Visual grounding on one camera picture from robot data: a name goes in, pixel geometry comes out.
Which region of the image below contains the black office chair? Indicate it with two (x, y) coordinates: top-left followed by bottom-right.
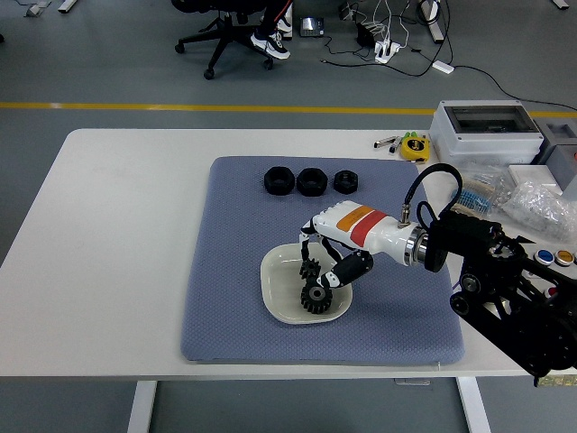
(170, 0), (294, 81)

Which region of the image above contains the white push-button control box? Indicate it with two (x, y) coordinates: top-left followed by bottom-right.
(517, 243), (577, 299)

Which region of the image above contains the pale yellow patterned strip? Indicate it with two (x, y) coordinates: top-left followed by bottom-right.
(534, 373), (577, 389)

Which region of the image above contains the white desk leg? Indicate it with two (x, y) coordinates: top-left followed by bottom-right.
(418, 0), (446, 44)

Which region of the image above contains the black power brick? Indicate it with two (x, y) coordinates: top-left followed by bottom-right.
(355, 22), (378, 49)

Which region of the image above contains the yellow tape measure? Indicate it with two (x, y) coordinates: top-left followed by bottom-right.
(399, 136), (432, 161)

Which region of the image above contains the large black hex nut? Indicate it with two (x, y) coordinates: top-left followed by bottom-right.
(263, 165), (297, 196)
(296, 167), (329, 198)

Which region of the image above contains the small black gear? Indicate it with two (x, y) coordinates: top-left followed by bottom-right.
(298, 257), (322, 281)

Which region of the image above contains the bag of blue resistors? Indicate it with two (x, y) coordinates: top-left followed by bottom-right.
(450, 169), (513, 218)

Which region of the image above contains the grey electrical enclosure box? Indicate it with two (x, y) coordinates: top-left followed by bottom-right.
(427, 99), (545, 172)

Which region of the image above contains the flat white box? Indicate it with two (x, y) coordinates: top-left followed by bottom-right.
(508, 162), (564, 195)

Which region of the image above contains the small black hex nut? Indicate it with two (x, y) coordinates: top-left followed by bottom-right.
(333, 169), (361, 195)

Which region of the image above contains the white table leg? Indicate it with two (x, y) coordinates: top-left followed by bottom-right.
(126, 381), (158, 433)
(454, 376), (492, 433)

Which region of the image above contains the white square plate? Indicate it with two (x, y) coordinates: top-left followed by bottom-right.
(260, 242), (353, 325)

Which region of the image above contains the large black gear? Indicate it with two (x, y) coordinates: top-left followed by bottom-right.
(299, 275), (334, 316)

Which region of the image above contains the white power strip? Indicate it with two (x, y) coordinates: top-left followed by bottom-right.
(374, 40), (404, 64)

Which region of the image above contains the clear bag of silver parts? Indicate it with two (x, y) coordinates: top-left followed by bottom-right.
(502, 180), (577, 240)

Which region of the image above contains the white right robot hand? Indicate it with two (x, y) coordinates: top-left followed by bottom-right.
(297, 199), (418, 290)

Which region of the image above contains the grey metal device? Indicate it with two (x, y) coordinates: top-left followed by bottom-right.
(538, 120), (577, 190)

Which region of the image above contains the blue-grey textured mat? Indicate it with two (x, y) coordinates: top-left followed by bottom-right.
(179, 155), (466, 364)

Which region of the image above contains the person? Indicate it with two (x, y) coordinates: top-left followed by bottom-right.
(250, 0), (294, 60)

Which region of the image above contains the long black floor cable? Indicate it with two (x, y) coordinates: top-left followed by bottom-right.
(453, 65), (577, 113)

